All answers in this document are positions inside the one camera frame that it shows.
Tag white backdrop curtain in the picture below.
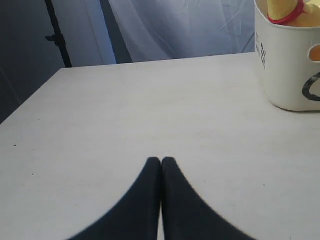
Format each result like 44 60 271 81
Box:
100 0 255 64

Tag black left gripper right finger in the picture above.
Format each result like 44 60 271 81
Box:
162 157 252 240

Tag cream bin marked O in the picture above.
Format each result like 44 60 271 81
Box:
255 0 320 112

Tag yellow rubber chicken underneath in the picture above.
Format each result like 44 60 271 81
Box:
266 0 320 28

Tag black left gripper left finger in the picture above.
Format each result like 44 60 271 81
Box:
72 157 161 240

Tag black backdrop stand pole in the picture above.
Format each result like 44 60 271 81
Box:
44 0 73 68

